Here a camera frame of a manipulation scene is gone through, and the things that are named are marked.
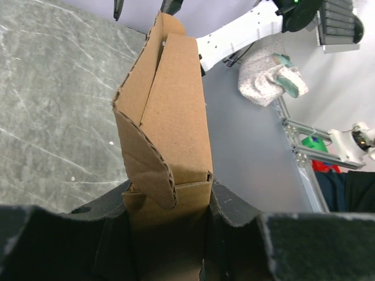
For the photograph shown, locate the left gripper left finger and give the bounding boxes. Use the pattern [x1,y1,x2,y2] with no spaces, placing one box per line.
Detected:
[1,181,135,280]

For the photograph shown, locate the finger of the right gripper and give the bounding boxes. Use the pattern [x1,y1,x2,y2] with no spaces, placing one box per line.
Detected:
[113,0,124,21]
[160,0,183,15]

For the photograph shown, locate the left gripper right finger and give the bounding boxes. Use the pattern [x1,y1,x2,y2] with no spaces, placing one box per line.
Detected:
[204,181,374,280]

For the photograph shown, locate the brown cardboard box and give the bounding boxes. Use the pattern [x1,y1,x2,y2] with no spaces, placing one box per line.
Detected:
[112,12,213,280]

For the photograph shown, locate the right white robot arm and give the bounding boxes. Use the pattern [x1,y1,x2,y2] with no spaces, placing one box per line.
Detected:
[196,1,364,73]

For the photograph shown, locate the floral cloth bag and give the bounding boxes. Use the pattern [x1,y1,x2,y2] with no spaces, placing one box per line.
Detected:
[238,40,308,107]

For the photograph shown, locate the aluminium frame with parts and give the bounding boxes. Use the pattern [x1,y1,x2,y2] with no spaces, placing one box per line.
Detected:
[274,98,374,213]

